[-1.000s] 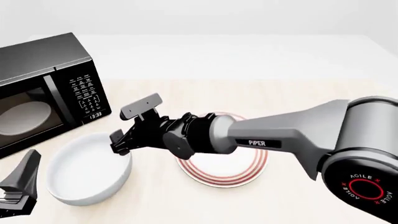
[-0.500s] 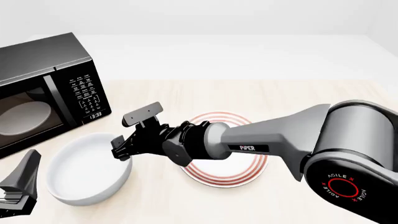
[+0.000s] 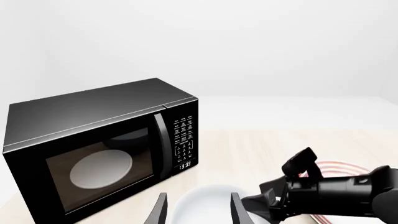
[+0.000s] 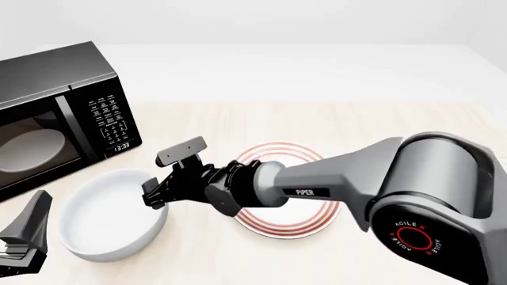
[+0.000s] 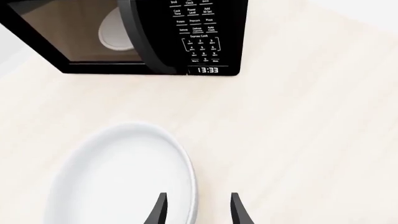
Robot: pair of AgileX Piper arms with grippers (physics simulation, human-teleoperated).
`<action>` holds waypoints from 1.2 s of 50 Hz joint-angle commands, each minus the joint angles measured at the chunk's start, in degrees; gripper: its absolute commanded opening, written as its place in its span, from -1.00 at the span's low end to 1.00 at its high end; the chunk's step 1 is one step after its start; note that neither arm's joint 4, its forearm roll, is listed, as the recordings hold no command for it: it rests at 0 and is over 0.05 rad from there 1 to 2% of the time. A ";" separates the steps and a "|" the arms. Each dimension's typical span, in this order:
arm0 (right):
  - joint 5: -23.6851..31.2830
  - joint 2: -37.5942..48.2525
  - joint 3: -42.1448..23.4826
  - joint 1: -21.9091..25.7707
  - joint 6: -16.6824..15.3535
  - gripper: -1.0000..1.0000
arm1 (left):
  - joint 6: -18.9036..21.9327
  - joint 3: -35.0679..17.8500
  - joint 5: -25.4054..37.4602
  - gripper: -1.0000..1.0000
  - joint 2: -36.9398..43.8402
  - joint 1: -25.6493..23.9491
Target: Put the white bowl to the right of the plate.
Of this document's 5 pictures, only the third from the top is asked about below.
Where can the plate with red rings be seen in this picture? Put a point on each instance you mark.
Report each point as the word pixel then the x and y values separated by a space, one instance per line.
pixel 339 166

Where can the white round microwave turntable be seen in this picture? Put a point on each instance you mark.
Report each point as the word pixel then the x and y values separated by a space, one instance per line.
pixel 101 169

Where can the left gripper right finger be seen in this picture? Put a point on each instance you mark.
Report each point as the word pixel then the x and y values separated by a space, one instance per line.
pixel 237 212

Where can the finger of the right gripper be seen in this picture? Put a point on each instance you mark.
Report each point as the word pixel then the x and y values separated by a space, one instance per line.
pixel 258 204
pixel 275 184

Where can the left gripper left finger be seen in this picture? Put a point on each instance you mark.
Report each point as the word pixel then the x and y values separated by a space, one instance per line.
pixel 158 213

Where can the black microwave oven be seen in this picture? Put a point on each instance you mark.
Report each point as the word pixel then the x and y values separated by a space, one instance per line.
pixel 93 109

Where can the white bowl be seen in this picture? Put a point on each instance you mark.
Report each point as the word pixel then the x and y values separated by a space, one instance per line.
pixel 202 205

